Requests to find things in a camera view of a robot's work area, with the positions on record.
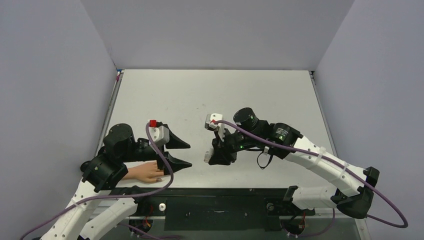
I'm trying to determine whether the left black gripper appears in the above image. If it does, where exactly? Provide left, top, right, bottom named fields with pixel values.
left=122, top=128, right=193, bottom=172

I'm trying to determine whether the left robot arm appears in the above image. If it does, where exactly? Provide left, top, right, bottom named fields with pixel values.
left=41, top=120, right=192, bottom=240

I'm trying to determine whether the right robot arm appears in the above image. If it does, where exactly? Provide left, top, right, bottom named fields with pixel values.
left=204, top=107, right=380, bottom=219

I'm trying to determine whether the mannequin hand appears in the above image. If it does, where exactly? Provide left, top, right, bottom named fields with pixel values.
left=122, top=161, right=165, bottom=184

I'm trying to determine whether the black round knob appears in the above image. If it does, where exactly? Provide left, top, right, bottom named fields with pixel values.
left=80, top=161, right=91, bottom=173

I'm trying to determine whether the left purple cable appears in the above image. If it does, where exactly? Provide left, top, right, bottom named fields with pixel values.
left=19, top=120, right=175, bottom=240

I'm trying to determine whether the purple cable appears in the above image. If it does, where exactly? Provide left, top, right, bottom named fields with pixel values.
left=211, top=119, right=409, bottom=229
left=19, top=120, right=175, bottom=240

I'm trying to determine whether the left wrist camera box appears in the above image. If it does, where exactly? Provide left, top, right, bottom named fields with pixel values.
left=148, top=119, right=170, bottom=148

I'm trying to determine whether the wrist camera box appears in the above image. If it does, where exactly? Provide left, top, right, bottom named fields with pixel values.
left=204, top=113, right=225, bottom=141
left=148, top=119, right=170, bottom=148

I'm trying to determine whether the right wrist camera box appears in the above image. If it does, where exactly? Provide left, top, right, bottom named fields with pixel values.
left=204, top=113, right=225, bottom=141

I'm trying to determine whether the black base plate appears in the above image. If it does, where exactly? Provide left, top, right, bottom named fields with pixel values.
left=133, top=188, right=315, bottom=232

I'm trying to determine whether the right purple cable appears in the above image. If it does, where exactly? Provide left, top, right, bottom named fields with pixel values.
left=211, top=119, right=409, bottom=229

